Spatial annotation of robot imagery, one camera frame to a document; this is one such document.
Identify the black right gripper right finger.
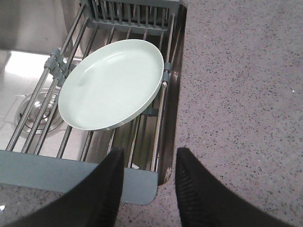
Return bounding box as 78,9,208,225
175,148,288,227

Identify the stainless steel sink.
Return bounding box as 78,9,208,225
0,0,187,184

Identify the teal sink drying rack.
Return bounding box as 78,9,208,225
0,0,186,205

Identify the light green round plate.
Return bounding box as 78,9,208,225
58,39,164,131

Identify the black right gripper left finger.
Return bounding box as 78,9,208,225
8,148,125,227

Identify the steel sink drain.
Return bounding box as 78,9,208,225
14,88,63,138

